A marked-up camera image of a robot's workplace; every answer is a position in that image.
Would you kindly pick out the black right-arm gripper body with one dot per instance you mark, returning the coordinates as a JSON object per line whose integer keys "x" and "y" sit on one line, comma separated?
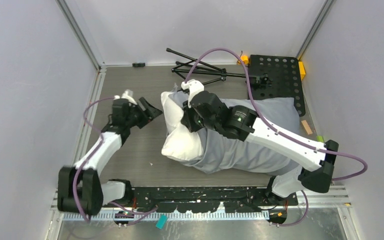
{"x": 195, "y": 121}

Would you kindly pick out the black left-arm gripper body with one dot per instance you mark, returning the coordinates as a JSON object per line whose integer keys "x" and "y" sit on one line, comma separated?
{"x": 137, "y": 117}

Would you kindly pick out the white pillow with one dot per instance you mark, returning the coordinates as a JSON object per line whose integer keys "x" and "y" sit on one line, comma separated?
{"x": 180, "y": 145}

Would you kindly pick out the grey pillowcase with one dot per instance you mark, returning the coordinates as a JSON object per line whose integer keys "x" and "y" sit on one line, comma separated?
{"x": 222, "y": 153}

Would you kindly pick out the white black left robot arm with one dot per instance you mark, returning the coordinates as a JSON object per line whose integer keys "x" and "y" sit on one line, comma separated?
{"x": 79, "y": 188}

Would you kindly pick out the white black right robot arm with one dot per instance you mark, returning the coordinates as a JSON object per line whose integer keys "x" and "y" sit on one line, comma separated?
{"x": 234, "y": 135}

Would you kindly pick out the black folded stand tripod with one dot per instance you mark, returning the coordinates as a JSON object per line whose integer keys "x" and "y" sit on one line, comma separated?
{"x": 203, "y": 68}

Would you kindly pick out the black perforated stand plate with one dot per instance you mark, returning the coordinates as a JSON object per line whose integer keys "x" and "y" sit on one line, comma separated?
{"x": 276, "y": 77}

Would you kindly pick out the wooden block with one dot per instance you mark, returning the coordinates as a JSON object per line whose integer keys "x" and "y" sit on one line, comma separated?
{"x": 306, "y": 127}

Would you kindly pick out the yellow block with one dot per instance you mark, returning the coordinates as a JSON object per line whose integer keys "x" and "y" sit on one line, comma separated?
{"x": 302, "y": 70}

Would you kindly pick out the teal tape piece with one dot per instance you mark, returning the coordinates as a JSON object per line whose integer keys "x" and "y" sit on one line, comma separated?
{"x": 161, "y": 222}

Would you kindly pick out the green block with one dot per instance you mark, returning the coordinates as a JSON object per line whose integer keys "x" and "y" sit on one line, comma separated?
{"x": 319, "y": 138}

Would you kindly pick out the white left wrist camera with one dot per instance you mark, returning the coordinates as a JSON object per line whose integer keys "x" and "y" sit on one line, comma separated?
{"x": 128, "y": 95}

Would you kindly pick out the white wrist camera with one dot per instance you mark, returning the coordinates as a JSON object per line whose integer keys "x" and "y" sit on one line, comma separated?
{"x": 128, "y": 95}
{"x": 193, "y": 86}

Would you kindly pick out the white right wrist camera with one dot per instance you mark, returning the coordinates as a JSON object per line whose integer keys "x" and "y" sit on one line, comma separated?
{"x": 193, "y": 86}

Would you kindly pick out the small black wall clip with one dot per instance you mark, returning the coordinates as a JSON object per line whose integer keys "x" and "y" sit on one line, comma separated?
{"x": 138, "y": 64}

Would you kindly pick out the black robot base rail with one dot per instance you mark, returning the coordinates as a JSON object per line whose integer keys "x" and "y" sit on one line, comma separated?
{"x": 234, "y": 199}

